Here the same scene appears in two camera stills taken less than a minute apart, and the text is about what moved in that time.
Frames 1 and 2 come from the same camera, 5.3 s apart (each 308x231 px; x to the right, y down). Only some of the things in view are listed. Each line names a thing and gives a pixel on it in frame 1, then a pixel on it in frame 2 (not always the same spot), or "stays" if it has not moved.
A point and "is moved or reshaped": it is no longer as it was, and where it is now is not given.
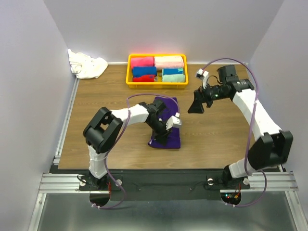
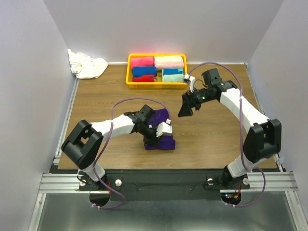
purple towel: x=173 y=140 is moved or reshaped
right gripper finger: x=197 y=107 → x=186 y=109
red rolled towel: x=144 y=78 stays
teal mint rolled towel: x=173 y=75 stays
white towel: x=84 y=66 stays
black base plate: x=163 y=184 stays
